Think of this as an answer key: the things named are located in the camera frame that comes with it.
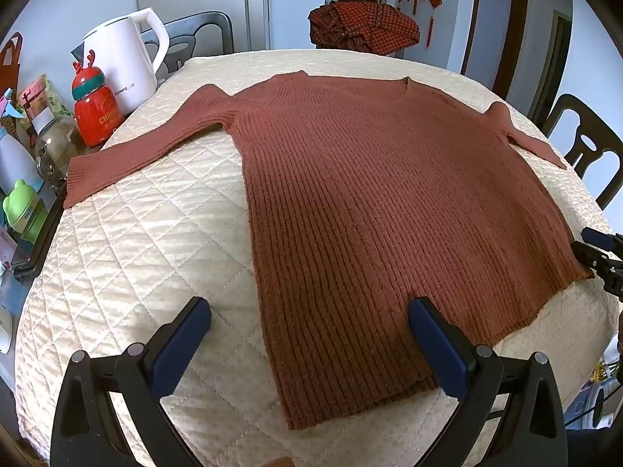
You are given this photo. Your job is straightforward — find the red antler water bottle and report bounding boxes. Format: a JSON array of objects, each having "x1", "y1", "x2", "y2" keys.
[{"x1": 70, "y1": 49, "x2": 122, "y2": 147}]

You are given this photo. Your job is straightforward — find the dark framed door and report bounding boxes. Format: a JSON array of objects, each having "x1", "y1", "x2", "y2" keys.
[{"x1": 530, "y1": 10, "x2": 573, "y2": 132}]

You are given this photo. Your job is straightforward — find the cream quilted blanket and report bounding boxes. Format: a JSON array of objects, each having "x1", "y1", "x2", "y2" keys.
[{"x1": 14, "y1": 49, "x2": 616, "y2": 467}]

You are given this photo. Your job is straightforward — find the red checkered cloth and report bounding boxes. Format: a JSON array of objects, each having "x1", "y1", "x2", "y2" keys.
[{"x1": 308, "y1": 1, "x2": 420, "y2": 56}]

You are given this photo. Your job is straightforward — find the pink and green snack packet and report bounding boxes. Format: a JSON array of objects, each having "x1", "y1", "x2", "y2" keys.
[{"x1": 17, "y1": 74, "x2": 74, "y2": 132}]

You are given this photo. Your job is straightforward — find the white electric kettle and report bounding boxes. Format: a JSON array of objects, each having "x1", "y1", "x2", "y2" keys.
[{"x1": 82, "y1": 7, "x2": 171, "y2": 116}]

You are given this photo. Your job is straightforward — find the glass jar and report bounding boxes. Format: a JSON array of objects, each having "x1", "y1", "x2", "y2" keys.
[{"x1": 34, "y1": 107, "x2": 81, "y2": 188}]

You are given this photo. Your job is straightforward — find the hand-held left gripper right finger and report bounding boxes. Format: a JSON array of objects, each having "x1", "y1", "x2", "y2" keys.
[{"x1": 406, "y1": 297, "x2": 570, "y2": 467}]

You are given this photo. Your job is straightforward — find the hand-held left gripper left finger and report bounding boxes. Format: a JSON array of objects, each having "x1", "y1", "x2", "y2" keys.
[{"x1": 51, "y1": 296, "x2": 212, "y2": 467}]

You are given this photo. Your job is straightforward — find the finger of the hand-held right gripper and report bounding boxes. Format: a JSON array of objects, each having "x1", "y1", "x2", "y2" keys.
[
  {"x1": 572, "y1": 241, "x2": 623, "y2": 302},
  {"x1": 581, "y1": 226, "x2": 623, "y2": 251}
]

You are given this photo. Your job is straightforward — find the brown framed door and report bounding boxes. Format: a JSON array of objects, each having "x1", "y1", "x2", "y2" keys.
[{"x1": 460, "y1": 0, "x2": 529, "y2": 103}]

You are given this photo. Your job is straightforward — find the white bottle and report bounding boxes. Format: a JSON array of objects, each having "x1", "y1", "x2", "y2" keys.
[{"x1": 0, "y1": 129, "x2": 40, "y2": 195}]

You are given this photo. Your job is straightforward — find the red felt bag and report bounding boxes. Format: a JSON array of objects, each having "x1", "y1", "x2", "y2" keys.
[{"x1": 0, "y1": 32, "x2": 24, "y2": 91}]

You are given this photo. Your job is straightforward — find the green frog cup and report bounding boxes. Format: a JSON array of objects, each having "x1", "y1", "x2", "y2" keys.
[{"x1": 2, "y1": 179, "x2": 48, "y2": 241}]

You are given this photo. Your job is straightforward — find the black chair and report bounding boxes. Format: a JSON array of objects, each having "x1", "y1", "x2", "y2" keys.
[
  {"x1": 141, "y1": 10, "x2": 234, "y2": 83},
  {"x1": 540, "y1": 93, "x2": 623, "y2": 211}
]

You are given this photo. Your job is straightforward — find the brown ribbed knit sweater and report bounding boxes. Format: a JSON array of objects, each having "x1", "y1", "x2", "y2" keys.
[{"x1": 62, "y1": 70, "x2": 595, "y2": 431}]

